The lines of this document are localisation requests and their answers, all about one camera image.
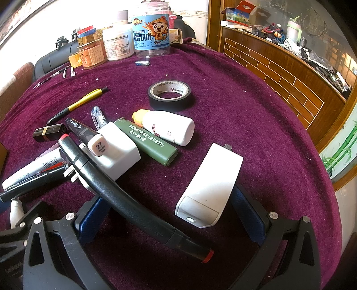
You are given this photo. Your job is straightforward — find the long black marker pen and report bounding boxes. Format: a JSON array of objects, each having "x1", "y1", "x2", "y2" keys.
[{"x1": 58, "y1": 134, "x2": 214, "y2": 263}]

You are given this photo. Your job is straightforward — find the white tube with red label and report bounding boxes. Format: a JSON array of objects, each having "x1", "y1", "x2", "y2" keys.
[{"x1": 2, "y1": 147, "x2": 65, "y2": 190}]

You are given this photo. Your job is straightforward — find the white power adapter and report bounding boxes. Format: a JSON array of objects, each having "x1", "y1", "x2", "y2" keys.
[{"x1": 175, "y1": 143, "x2": 243, "y2": 229}]

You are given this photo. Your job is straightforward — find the marker with number 27 cap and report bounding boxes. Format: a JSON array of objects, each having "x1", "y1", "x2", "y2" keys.
[{"x1": 65, "y1": 118, "x2": 109, "y2": 156}]

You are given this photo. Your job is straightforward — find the black gold lipstick tube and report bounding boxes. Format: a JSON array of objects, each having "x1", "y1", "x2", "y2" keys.
[{"x1": 32, "y1": 123, "x2": 69, "y2": 142}]

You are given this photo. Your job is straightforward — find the white charger with prongs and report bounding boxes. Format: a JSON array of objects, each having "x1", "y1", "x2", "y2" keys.
[{"x1": 79, "y1": 122, "x2": 141, "y2": 180}]

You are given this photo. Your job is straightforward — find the clear blue ballpoint pen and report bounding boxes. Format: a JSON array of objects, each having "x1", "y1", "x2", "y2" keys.
[{"x1": 91, "y1": 106, "x2": 108, "y2": 130}]

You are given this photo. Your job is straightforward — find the green rectangular tube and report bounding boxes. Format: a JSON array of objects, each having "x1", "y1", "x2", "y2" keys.
[{"x1": 114, "y1": 118, "x2": 179, "y2": 167}]

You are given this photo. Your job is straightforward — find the yellow black pen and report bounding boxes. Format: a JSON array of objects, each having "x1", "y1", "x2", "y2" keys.
[{"x1": 46, "y1": 87, "x2": 109, "y2": 126}]

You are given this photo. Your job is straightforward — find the white bottle orange cap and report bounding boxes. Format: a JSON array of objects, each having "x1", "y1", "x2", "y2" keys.
[{"x1": 132, "y1": 109, "x2": 195, "y2": 146}]

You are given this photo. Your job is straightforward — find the small white glue bottle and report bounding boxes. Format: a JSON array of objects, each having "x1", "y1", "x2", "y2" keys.
[{"x1": 10, "y1": 198, "x2": 24, "y2": 229}]

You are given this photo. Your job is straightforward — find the wooden cabinet counter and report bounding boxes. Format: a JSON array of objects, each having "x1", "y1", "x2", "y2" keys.
[{"x1": 206, "y1": 1, "x2": 356, "y2": 152}]

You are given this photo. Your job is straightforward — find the purple velvet tablecloth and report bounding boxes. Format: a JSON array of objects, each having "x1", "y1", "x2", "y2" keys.
[{"x1": 1, "y1": 42, "x2": 342, "y2": 289}]

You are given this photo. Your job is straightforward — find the brown chair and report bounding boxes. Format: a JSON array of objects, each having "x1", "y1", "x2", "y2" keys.
[{"x1": 0, "y1": 62, "x2": 34, "y2": 121}]

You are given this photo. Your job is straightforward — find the metal tweezers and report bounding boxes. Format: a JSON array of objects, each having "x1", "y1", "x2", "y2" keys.
[{"x1": 62, "y1": 66, "x2": 76, "y2": 79}]

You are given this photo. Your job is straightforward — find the black electrical tape roll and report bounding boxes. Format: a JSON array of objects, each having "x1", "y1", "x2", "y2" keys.
[{"x1": 147, "y1": 80, "x2": 194, "y2": 112}]

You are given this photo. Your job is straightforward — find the yellow tape roll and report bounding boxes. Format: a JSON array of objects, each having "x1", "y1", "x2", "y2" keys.
[{"x1": 68, "y1": 52, "x2": 82, "y2": 68}]

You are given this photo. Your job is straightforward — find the black leather sofa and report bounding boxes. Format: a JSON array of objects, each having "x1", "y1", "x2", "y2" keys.
[{"x1": 32, "y1": 41, "x2": 79, "y2": 82}]

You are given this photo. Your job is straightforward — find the orange labelled jar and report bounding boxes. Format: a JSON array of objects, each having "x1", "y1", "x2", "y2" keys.
[{"x1": 78, "y1": 38, "x2": 107, "y2": 69}]

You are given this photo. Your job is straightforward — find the small battery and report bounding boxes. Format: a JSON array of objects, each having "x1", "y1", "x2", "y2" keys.
[{"x1": 135, "y1": 60, "x2": 150, "y2": 66}]

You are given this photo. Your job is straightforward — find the white plastic jar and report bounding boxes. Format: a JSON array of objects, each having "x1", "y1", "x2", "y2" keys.
[{"x1": 102, "y1": 10, "x2": 134, "y2": 61}]

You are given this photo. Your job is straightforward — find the clear jar with cartoon label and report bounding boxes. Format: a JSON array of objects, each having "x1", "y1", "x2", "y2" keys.
[{"x1": 132, "y1": 1, "x2": 169, "y2": 58}]

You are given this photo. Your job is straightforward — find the colourful box on counter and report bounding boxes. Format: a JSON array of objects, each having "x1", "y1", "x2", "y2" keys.
[{"x1": 225, "y1": 1, "x2": 256, "y2": 26}]

